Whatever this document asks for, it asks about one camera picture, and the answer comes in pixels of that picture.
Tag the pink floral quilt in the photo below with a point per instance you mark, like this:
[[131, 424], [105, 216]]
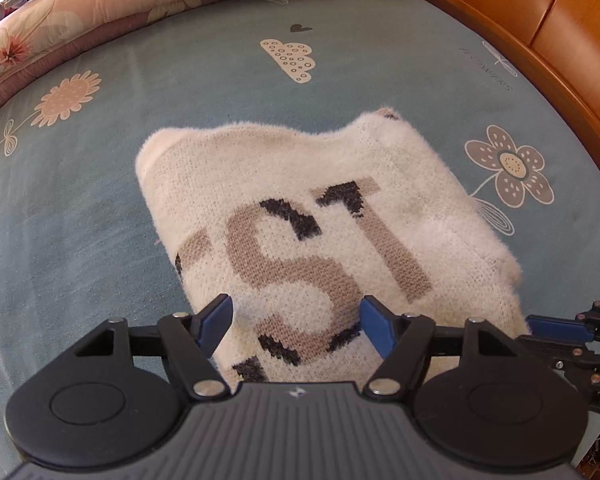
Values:
[[80, 15]]

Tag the blue floral bed sheet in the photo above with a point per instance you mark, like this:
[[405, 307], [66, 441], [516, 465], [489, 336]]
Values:
[[180, 85]]

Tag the wooden headboard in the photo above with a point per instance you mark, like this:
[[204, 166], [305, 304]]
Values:
[[555, 20]]

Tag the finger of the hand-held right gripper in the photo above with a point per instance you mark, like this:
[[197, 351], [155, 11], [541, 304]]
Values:
[[555, 325], [565, 352]]

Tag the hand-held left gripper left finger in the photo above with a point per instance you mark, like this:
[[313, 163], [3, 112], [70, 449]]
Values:
[[215, 320]]

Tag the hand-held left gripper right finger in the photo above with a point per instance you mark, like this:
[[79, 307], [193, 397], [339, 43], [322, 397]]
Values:
[[380, 327]]

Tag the cream knit sweater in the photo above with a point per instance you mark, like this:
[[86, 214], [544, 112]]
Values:
[[305, 210]]

